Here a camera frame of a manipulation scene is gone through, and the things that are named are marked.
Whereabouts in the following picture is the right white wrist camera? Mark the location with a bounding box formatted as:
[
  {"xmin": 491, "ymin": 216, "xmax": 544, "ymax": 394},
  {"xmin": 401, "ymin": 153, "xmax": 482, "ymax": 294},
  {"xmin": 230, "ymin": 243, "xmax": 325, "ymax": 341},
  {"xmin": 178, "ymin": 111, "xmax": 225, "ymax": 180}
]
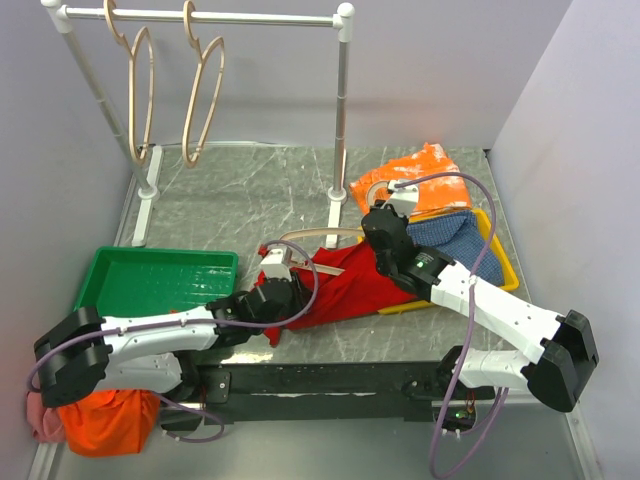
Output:
[{"xmin": 383, "ymin": 180, "xmax": 420, "ymax": 218}]

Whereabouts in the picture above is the blue checkered shirt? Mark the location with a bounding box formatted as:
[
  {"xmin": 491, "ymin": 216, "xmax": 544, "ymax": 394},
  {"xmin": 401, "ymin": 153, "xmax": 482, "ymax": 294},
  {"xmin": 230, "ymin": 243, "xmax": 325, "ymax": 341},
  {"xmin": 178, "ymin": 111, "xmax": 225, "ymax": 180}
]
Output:
[{"xmin": 407, "ymin": 211, "xmax": 485, "ymax": 270}]

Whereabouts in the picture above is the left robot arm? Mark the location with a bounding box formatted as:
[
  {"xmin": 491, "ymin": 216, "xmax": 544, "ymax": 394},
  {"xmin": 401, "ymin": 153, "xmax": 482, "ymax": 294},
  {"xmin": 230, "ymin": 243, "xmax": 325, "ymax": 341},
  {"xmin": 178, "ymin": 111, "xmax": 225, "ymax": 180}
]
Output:
[{"xmin": 28, "ymin": 275, "xmax": 318, "ymax": 408}]

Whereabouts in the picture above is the green plastic tray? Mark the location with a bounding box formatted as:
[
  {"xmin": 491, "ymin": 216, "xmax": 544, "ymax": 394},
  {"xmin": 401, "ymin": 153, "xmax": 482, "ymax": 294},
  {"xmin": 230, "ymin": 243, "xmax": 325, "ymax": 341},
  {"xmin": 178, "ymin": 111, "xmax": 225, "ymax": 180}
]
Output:
[{"xmin": 73, "ymin": 247, "xmax": 239, "ymax": 317}]

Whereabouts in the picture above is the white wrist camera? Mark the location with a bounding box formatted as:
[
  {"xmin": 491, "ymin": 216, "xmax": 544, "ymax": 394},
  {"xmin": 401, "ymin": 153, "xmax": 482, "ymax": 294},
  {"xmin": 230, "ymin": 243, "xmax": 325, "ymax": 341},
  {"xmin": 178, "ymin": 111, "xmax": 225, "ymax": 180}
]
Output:
[
  {"xmin": 260, "ymin": 245, "xmax": 292, "ymax": 282},
  {"xmin": 383, "ymin": 180, "xmax": 420, "ymax": 218}
]

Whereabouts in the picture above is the yellow plastic tray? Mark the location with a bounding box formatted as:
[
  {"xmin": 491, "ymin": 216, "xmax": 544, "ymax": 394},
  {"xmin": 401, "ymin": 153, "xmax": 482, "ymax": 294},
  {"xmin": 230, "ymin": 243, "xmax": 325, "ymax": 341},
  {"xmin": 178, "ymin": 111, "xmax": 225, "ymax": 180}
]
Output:
[{"xmin": 374, "ymin": 210, "xmax": 519, "ymax": 314}]

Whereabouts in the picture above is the black base bar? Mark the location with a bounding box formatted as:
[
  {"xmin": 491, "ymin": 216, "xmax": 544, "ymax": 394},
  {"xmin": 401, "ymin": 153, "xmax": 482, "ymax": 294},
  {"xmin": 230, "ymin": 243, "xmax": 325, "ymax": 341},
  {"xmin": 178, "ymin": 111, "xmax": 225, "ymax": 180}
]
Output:
[{"xmin": 159, "ymin": 362, "xmax": 496, "ymax": 434}]

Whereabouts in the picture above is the pink cloth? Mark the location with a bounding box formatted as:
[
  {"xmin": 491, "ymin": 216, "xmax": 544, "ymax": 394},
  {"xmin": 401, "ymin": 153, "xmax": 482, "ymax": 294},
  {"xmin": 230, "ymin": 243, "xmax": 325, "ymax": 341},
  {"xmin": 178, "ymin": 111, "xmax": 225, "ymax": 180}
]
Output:
[{"xmin": 26, "ymin": 392, "xmax": 66, "ymax": 444}]

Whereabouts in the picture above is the orange white cloth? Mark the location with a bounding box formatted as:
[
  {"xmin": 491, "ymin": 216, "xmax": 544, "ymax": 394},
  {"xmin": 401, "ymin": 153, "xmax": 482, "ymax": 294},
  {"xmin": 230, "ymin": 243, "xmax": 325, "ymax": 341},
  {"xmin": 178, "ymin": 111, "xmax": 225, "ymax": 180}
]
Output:
[{"xmin": 349, "ymin": 143, "xmax": 472, "ymax": 218}]

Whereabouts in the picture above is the red t shirt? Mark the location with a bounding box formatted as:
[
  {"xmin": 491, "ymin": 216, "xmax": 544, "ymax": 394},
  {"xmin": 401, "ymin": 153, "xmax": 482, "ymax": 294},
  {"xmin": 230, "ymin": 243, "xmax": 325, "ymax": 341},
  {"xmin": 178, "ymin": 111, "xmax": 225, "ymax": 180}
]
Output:
[{"xmin": 286, "ymin": 242, "xmax": 417, "ymax": 330}]

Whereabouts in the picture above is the wooden hanger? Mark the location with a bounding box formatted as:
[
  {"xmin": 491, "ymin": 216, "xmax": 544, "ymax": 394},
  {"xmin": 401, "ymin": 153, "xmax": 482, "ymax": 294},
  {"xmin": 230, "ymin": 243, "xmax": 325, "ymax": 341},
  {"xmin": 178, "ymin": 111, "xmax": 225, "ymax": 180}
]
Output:
[
  {"xmin": 181, "ymin": 1, "xmax": 226, "ymax": 168},
  {"xmin": 278, "ymin": 179, "xmax": 391, "ymax": 276},
  {"xmin": 103, "ymin": 0, "xmax": 156, "ymax": 164}
]

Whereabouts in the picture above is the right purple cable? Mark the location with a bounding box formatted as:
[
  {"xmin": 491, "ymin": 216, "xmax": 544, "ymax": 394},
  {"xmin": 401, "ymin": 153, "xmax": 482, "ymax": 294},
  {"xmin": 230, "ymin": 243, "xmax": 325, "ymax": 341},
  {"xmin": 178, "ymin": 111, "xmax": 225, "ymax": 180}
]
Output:
[{"xmin": 399, "ymin": 172, "xmax": 511, "ymax": 480}]

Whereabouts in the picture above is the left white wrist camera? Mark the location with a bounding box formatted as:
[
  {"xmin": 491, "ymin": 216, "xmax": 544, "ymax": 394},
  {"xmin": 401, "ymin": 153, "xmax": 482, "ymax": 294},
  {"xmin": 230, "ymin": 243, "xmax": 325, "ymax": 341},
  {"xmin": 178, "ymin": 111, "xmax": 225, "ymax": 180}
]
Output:
[{"xmin": 260, "ymin": 245, "xmax": 292, "ymax": 282}]

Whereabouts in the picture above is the white clothes rack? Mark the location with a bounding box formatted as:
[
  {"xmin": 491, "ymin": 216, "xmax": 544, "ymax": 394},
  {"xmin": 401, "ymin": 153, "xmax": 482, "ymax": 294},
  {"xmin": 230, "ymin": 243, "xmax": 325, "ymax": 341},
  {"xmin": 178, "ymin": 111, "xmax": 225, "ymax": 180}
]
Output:
[{"xmin": 41, "ymin": 1, "xmax": 355, "ymax": 249}]

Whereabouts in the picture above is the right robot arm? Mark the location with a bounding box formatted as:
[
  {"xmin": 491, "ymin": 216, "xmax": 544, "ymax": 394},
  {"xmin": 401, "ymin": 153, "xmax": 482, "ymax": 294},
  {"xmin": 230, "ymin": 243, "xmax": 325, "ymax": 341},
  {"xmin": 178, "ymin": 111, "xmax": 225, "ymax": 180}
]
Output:
[{"xmin": 361, "ymin": 207, "xmax": 599, "ymax": 413}]

